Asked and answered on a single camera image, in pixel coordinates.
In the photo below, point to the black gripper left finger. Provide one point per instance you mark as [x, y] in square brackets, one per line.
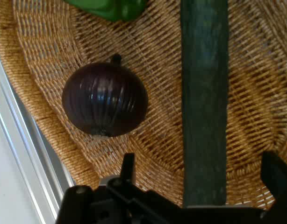
[129, 165]

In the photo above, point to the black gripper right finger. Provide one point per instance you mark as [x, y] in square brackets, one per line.
[277, 177]

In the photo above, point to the green bell pepper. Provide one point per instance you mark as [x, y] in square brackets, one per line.
[110, 8]

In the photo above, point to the aluminium wall rail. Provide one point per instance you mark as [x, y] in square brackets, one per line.
[24, 151]

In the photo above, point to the dark red onion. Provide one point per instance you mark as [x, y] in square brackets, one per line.
[103, 98]

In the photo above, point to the long dark green cucumber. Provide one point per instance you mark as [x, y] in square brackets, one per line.
[204, 105]

